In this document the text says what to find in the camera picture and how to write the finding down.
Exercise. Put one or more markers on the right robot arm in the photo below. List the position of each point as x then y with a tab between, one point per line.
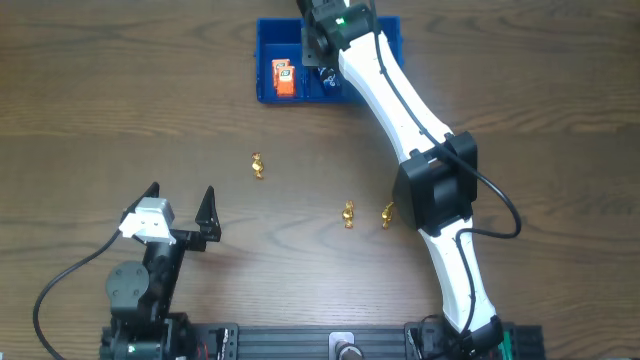
390	95

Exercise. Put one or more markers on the mounting rail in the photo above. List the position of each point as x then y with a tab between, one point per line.
290	342

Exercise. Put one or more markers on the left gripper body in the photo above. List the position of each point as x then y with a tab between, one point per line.
189	241

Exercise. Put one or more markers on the blue tray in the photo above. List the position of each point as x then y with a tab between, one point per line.
280	35

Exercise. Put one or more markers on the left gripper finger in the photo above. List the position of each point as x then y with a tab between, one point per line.
150	191
209	220

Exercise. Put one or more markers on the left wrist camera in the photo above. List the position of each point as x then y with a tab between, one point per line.
147	220

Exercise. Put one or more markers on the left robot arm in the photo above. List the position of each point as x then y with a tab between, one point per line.
150	290

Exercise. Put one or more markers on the blue candy pack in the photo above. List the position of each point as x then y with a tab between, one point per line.
329	79

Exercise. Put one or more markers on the gold wrapped candy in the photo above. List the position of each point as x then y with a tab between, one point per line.
386	216
258	166
348	215

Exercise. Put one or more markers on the orange candy box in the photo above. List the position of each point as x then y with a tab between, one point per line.
278	64
286	82

